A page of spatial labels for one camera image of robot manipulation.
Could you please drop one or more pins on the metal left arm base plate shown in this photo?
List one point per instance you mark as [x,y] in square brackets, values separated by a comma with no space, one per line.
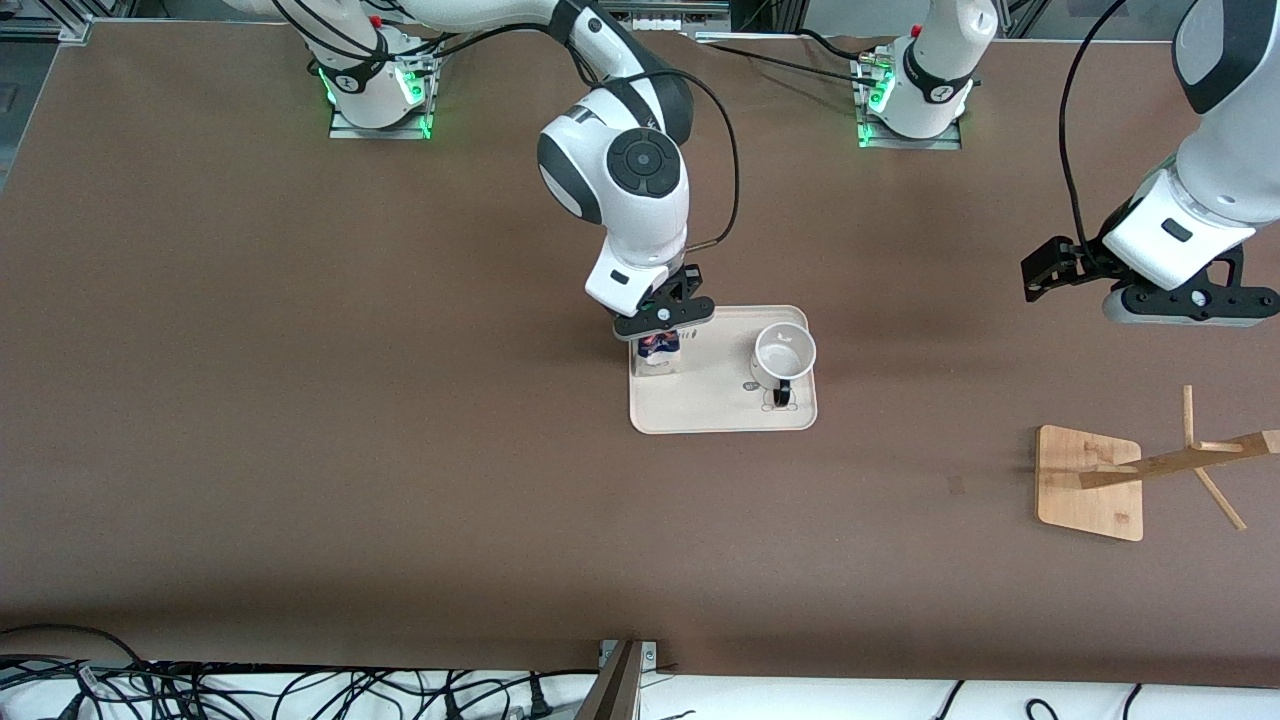
[945,138]

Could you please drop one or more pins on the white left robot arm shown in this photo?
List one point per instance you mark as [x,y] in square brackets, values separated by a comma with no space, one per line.
[1225,150]

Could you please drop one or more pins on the small metal bracket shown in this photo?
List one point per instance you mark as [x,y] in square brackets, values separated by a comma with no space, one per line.
[651,655]

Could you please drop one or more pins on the blue white milk carton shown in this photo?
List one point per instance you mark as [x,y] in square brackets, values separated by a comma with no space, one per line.
[660,352]

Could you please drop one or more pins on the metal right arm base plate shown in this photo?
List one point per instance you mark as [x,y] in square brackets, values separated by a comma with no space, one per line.
[425,110]

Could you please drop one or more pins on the wooden cup rack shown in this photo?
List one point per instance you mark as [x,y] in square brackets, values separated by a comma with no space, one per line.
[1085,500]

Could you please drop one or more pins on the aluminium profile post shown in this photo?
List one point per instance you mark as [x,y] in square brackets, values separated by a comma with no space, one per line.
[615,692]

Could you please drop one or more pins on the white sheet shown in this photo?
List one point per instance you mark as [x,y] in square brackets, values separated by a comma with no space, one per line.
[800,700]

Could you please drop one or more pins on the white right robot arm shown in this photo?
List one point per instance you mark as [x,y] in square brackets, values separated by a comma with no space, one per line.
[640,200]

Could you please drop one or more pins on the white smiley face mug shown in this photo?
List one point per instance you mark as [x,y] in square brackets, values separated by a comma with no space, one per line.
[782,352]

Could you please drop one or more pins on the beige rabbit print tray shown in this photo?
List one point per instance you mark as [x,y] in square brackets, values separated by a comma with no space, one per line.
[715,400]

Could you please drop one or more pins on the grey power strip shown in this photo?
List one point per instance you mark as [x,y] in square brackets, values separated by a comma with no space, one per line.
[690,12]

